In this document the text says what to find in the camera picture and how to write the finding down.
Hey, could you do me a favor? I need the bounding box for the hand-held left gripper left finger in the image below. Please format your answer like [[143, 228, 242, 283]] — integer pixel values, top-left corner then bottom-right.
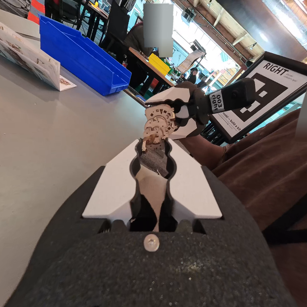
[[82, 138, 144, 227]]

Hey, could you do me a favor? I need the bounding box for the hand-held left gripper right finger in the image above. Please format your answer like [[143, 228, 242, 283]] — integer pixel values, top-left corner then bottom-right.
[[159, 138, 223, 231]]

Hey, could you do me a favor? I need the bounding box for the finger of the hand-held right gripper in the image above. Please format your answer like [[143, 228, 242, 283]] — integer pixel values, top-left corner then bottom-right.
[[168, 119, 199, 140], [145, 86, 193, 107]]

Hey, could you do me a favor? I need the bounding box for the wooden gear model assembly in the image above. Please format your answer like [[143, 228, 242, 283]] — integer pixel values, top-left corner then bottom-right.
[[142, 107, 178, 154]]

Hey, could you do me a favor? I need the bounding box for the yellow plastic bin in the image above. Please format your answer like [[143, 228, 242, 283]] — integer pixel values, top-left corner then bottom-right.
[[148, 53, 171, 75]]

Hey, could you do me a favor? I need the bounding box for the paper flip chart stand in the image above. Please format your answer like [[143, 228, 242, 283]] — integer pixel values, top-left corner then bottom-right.
[[177, 39, 207, 75]]

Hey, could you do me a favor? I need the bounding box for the wooden workbench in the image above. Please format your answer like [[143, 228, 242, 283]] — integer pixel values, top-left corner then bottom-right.
[[129, 47, 178, 96]]

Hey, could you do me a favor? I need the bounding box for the black framed tag sign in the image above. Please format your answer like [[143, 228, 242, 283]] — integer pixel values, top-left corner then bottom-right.
[[209, 51, 307, 144]]

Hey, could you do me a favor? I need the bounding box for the black office chair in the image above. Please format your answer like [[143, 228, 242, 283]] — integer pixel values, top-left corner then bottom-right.
[[99, 0, 131, 57]]

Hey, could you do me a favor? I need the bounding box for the blue plastic bin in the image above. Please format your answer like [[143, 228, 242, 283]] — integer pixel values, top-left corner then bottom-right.
[[38, 14, 132, 96]]

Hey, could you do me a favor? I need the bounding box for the white instruction booklet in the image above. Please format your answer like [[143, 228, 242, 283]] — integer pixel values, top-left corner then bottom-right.
[[0, 22, 77, 91]]

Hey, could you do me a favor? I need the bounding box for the black strap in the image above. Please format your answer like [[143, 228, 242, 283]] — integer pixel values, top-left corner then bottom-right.
[[263, 206, 307, 244]]

